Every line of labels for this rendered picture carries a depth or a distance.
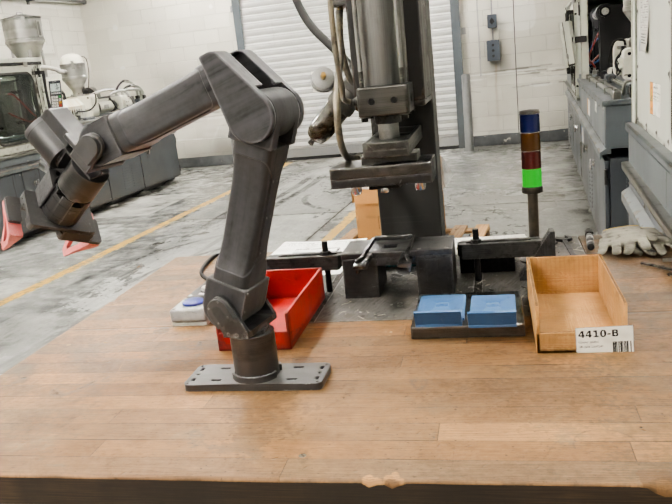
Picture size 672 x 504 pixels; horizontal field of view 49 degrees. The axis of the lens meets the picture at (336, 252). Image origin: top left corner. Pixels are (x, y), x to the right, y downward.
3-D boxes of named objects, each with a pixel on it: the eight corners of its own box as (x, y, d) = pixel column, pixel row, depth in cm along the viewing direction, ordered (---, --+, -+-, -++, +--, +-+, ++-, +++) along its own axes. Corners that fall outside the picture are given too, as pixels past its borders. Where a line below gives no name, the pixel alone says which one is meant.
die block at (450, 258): (345, 298, 136) (341, 259, 134) (354, 282, 146) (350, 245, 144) (455, 294, 132) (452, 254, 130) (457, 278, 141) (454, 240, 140)
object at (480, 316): (468, 331, 109) (466, 312, 108) (471, 297, 123) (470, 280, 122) (517, 330, 107) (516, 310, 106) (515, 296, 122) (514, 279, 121)
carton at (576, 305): (537, 359, 103) (535, 306, 102) (528, 301, 127) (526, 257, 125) (634, 357, 101) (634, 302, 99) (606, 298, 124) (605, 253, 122)
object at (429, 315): (414, 330, 111) (413, 312, 111) (423, 297, 126) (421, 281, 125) (461, 329, 110) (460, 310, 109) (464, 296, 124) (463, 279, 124)
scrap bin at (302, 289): (218, 351, 117) (213, 315, 116) (264, 300, 141) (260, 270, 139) (291, 349, 114) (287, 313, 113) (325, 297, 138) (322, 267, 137)
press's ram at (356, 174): (331, 206, 131) (312, 33, 124) (356, 181, 156) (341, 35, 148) (433, 200, 127) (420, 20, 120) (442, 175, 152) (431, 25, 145)
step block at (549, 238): (519, 280, 136) (517, 233, 133) (519, 276, 138) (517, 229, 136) (556, 279, 134) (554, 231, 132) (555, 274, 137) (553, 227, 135)
